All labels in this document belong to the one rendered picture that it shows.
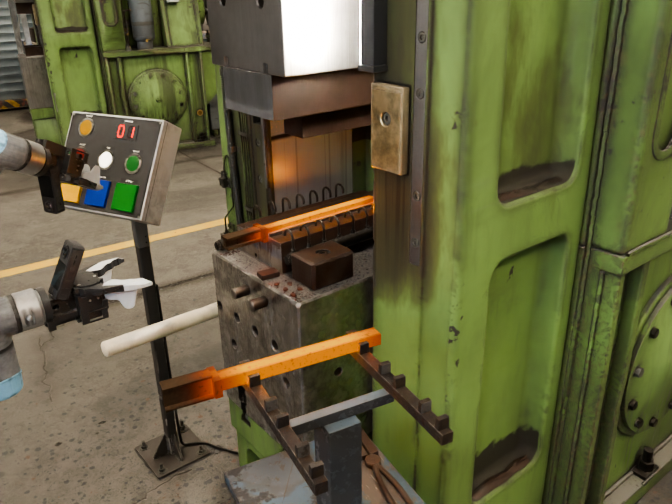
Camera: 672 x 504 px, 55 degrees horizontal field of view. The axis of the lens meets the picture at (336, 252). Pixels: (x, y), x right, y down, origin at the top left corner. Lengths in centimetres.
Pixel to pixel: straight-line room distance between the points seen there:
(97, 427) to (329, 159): 141
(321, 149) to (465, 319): 71
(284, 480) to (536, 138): 87
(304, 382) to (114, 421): 132
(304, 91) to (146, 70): 499
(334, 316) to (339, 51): 57
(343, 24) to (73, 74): 509
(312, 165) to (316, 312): 54
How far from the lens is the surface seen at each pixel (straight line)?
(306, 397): 149
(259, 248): 155
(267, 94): 138
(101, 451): 254
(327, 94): 145
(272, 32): 134
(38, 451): 263
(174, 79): 639
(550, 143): 149
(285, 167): 174
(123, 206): 182
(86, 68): 637
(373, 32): 126
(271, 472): 131
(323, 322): 142
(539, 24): 139
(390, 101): 126
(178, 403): 110
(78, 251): 131
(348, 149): 187
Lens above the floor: 155
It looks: 24 degrees down
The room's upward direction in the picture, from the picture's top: 1 degrees counter-clockwise
